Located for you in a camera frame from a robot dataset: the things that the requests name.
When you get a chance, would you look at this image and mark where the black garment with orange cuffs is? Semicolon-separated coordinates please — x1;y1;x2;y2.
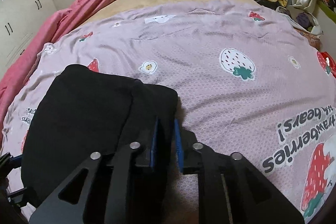
21;65;178;223

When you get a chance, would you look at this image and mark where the lilac strawberry print bedsheet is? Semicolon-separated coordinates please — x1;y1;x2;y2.
1;1;335;223

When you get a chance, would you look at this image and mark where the red plastic bag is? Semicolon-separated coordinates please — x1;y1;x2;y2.
317;51;336;78

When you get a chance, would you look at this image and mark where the white wardrobe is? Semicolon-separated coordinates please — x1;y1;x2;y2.
0;0;56;76

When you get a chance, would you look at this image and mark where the pink fleece blanket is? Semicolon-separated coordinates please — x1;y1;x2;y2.
1;0;115;128

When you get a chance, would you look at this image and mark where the floral fabric basket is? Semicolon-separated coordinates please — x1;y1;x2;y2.
276;6;323;51

